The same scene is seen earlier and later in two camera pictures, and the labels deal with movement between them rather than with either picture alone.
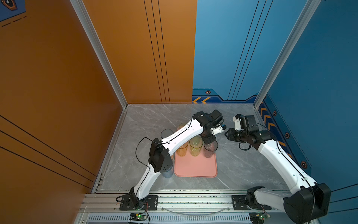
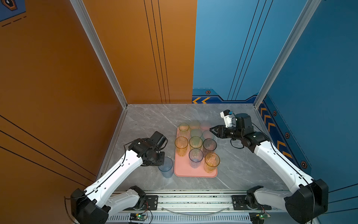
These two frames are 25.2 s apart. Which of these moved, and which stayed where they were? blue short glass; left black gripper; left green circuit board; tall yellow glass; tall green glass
Moved: blue short glass; left black gripper
Stayed: left green circuit board; tall yellow glass; tall green glass
